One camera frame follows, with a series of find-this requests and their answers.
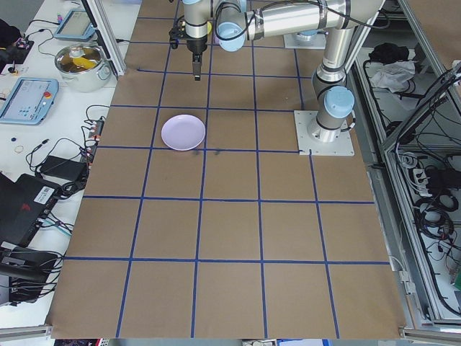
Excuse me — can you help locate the purple plastic plate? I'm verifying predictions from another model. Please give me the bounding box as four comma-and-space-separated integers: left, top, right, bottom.
160, 114, 207, 151

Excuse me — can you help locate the steel pot with lid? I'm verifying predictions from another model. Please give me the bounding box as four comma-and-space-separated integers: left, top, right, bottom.
54, 43, 112, 94

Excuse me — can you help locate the hub strip with red plugs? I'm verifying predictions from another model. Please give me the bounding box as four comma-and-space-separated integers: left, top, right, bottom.
85, 117, 107, 154

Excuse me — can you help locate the blue grey teach pendant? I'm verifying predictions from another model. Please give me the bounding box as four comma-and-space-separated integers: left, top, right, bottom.
53, 9, 97, 41
0, 77, 60, 126

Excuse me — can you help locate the large black power adapter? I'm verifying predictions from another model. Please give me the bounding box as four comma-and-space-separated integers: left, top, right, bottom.
38, 155, 88, 180

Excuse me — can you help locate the black bag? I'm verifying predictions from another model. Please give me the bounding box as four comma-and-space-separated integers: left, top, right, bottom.
0, 17, 22, 68

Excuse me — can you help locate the black cloth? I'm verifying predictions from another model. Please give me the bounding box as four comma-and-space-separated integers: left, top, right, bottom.
369, 42, 410, 62

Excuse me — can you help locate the white cloth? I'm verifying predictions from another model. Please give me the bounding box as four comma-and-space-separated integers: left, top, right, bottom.
370, 60, 417, 93

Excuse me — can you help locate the black computer with red logo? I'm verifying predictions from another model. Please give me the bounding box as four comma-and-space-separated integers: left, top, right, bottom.
0, 172, 61, 249

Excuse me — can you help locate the white power strip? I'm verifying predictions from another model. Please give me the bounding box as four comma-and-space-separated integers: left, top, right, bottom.
403, 154, 429, 198

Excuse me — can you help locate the black flat electronics device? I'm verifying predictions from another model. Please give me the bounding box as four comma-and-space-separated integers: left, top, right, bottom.
0, 248, 63, 289

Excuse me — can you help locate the aluminium profile bar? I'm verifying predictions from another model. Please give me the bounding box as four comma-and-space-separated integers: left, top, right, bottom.
0, 324, 54, 340
398, 326, 461, 342

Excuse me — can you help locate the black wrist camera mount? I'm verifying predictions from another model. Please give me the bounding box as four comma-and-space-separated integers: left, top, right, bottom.
169, 19, 187, 50

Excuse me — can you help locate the aluminium profile post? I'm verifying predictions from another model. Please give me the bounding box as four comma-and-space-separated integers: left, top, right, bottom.
81, 0, 127, 76

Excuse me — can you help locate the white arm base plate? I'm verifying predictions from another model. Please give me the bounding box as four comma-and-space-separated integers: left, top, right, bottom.
293, 110, 356, 158
283, 32, 329, 50

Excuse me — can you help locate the V-shaped metal bar frame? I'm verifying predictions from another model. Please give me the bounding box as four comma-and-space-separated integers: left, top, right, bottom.
351, 0, 461, 342

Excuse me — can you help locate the black cable bundle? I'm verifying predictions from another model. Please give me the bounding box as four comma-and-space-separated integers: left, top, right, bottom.
412, 194, 457, 242

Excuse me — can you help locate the grey metal bracket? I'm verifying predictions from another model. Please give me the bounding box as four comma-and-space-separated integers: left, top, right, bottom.
398, 270, 415, 295

